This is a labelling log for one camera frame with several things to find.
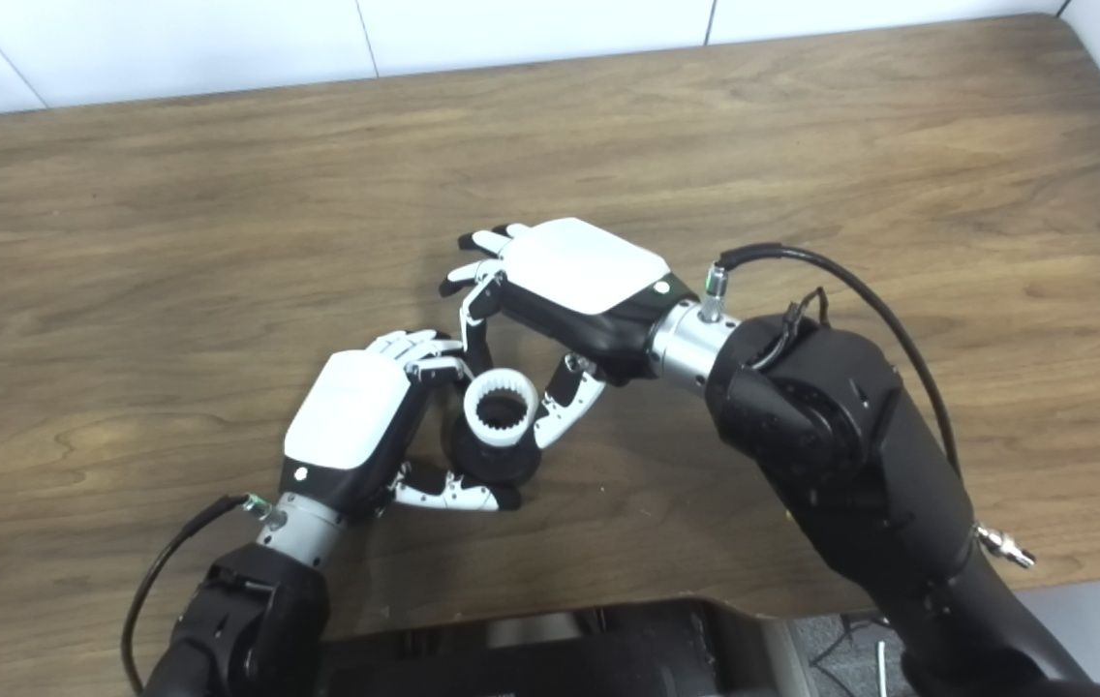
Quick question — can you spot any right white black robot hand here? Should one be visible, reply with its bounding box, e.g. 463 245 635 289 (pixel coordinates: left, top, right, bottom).
439 218 698 452

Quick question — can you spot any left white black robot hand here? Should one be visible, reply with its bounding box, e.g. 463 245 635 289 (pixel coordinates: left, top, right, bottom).
278 329 524 520

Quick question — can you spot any white ring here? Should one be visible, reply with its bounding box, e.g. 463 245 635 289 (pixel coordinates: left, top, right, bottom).
462 370 540 449

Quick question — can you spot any round black part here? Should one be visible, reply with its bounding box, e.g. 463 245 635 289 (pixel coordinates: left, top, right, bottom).
443 411 544 489

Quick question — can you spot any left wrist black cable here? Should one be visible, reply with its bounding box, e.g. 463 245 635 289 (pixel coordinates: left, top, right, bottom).
120 493 272 696

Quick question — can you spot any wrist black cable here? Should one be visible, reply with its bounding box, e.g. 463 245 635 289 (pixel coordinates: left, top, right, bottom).
120 493 272 696
700 242 1037 572

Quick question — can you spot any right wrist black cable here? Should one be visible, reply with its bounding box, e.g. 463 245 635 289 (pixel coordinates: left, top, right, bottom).
700 242 1037 572

